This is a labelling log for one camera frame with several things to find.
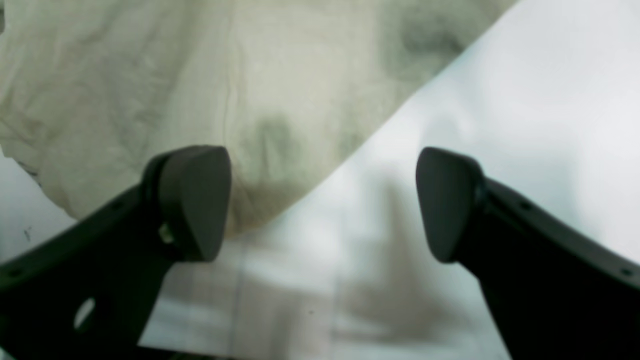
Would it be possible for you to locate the beige t-shirt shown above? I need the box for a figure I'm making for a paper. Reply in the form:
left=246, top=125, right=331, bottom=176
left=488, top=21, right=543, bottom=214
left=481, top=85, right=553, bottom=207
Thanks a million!
left=1, top=0, right=515, bottom=237

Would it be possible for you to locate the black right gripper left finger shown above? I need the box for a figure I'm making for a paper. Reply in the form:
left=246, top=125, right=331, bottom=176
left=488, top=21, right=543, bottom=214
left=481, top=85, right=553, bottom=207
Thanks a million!
left=0, top=145, right=232, bottom=360

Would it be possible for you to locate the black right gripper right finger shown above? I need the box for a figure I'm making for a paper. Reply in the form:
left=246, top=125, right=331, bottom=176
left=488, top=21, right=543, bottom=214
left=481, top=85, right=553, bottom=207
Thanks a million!
left=415, top=146, right=640, bottom=360

